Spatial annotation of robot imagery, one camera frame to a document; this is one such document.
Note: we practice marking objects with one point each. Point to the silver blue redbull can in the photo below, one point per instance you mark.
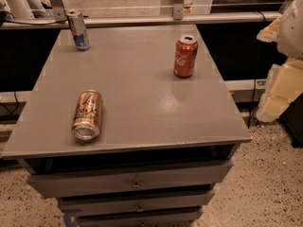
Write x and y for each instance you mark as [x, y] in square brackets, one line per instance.
[78, 30]

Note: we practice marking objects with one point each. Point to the bottom grey drawer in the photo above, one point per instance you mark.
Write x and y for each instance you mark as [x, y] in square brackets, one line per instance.
[141, 219]

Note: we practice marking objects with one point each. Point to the metal guard rail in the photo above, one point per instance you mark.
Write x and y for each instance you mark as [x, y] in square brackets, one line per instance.
[142, 12]

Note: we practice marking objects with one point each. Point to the red coke can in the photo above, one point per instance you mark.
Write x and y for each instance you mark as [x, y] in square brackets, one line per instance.
[185, 56]

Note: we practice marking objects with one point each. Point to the grey drawer cabinet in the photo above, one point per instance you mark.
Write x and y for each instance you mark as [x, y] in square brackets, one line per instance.
[149, 117]

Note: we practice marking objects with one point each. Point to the top grey drawer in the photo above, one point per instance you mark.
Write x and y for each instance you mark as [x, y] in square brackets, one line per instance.
[129, 179]

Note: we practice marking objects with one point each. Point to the person legs in jeans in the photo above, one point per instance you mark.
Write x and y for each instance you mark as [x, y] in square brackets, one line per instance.
[37, 9]

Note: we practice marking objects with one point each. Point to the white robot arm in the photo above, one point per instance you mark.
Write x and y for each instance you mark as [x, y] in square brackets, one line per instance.
[290, 33]

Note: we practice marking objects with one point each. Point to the grey drawer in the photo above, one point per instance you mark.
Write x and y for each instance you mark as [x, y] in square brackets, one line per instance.
[137, 203]
[141, 219]
[129, 179]

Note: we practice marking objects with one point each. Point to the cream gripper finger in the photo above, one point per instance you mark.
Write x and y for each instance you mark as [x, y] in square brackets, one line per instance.
[269, 33]
[284, 84]

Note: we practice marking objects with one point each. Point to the gold soda can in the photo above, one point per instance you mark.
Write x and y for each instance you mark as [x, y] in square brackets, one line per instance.
[87, 118]

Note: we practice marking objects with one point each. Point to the middle grey drawer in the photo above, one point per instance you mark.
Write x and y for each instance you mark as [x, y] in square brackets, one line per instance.
[137, 203]

